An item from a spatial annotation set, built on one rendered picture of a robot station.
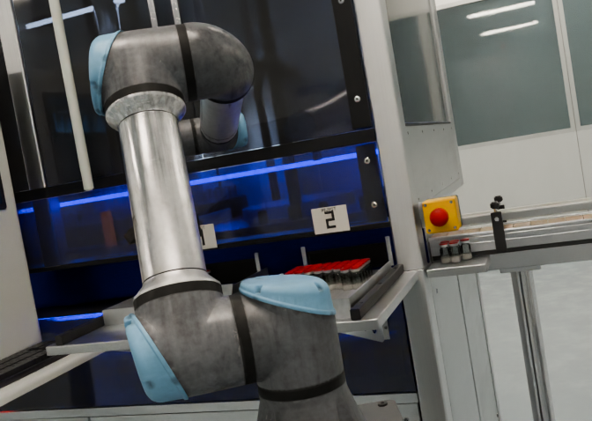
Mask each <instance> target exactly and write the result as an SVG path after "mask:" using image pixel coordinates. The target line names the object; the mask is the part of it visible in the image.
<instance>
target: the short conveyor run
mask: <svg viewBox="0 0 592 421"><path fill-rule="evenodd" d="M502 201H503V198H502V196H495V197H494V202H491V203H490V207H491V208H492V209H493V210H488V211H480V212H474V213H467V214H462V225H474V224H482V223H489V222H492V223H491V224H489V225H477V226H470V227H463V228H460V229H459V230H458V231H452V232H444V233H435V234H434V235H433V236H432V237H431V238H429V239H428V240H429V241H428V247H429V253H430V259H431V263H433V262H434V261H439V260H441V258H440V245H439V244H440V243H441V242H442V241H445V240H449V242H450V241H451V240H459V242H460V240H461V239H470V242H469V243H470V248H471V253H472V256H479V255H489V256H490V260H491V264H490V266H489V269H488V270H503V269H512V268H520V267H529V266H538V265H547V264H555V263H564V262H580V261H589V260H592V211H589V212H582V213H574V214H567V215H560V216H553V217H546V218H532V219H525V220H518V221H511V222H507V220H510V219H517V218H531V217H538V216H545V215H551V214H559V213H566V212H573V211H586V210H592V197H588V198H581V199H574V200H567V201H561V202H554V203H541V204H534V205H528V206H521V207H514V208H507V209H505V205H504V204H502V205H501V204H500V202H502ZM459 245H460V246H461V245H462V243H461V242H460V243H459Z"/></svg>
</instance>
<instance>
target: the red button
mask: <svg viewBox="0 0 592 421"><path fill-rule="evenodd" d="M429 218H430V221H431V223H432V224H433V225H435V226H438V227H441V226H444V225H445V224H446V223H447V222H448V219H449V215H448V212H447V211H446V210H444V209H442V208H436V209H434V210H433V211H432V212H431V213H430V217H429Z"/></svg>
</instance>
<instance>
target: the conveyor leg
mask: <svg viewBox="0 0 592 421"><path fill-rule="evenodd" d="M540 269H541V265H538V266H529V267H520V268H512V269H503V270H499V272H500V273H508V272H510V273H511V278H512V285H513V290H514V301H515V307H516V313H517V318H518V324H519V330H520V336H521V341H522V352H523V358H524V364H525V369H526V375H527V381H528V387H529V398H530V403H531V409H532V415H533V420H534V421H556V420H555V414H554V409H553V402H552V397H551V386H550V380H549V374H548V368H547V363H546V356H545V350H544V340H543V334H542V328H541V322H540V316H539V311H538V304H537V294H536V288H535V282H534V277H533V270H540Z"/></svg>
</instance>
